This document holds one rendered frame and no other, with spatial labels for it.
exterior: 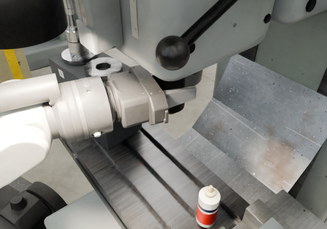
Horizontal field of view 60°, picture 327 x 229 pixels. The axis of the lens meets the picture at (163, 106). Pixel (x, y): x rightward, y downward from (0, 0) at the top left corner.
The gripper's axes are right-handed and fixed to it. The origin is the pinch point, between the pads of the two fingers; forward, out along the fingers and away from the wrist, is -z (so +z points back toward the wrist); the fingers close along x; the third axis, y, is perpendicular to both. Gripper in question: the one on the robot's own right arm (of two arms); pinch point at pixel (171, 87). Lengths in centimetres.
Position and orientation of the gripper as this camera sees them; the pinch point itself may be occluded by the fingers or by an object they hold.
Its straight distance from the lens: 46.5
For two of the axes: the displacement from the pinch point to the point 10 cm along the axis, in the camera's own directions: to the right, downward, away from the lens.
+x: -3.9, -5.7, 7.2
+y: 0.0, 7.9, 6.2
